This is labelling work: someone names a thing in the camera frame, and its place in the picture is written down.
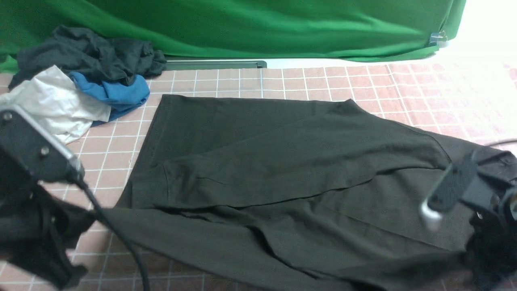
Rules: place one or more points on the blue binder clip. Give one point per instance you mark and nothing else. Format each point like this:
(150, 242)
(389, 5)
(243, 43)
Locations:
(437, 38)

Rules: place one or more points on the white crumpled garment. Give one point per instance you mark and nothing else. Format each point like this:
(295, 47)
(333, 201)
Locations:
(52, 98)

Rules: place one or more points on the blue crumpled garment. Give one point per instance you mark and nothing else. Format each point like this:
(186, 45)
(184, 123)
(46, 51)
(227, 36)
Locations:
(113, 99)

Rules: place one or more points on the pink checkered tablecloth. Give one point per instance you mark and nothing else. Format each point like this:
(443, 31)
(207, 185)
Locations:
(467, 101)

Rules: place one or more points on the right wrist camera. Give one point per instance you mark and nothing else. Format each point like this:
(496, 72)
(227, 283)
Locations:
(447, 192)

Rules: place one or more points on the gray metal rail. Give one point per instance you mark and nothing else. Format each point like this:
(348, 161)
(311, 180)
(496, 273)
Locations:
(214, 65)

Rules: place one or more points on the dark gray crumpled garment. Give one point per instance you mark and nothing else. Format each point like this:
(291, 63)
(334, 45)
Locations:
(75, 49)

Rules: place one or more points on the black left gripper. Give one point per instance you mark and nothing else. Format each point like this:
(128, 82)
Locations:
(37, 229)

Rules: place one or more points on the dark gray long-sleeve top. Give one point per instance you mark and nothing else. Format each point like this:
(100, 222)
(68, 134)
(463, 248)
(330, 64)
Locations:
(292, 195)

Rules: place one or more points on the green backdrop cloth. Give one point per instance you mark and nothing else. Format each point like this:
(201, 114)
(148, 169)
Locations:
(354, 30)

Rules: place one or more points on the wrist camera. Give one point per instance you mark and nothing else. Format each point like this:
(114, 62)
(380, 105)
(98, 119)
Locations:
(38, 152)
(447, 192)

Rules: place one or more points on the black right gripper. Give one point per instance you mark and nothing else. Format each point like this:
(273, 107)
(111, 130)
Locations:
(492, 247)

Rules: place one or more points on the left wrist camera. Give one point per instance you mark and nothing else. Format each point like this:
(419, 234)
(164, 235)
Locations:
(38, 152)

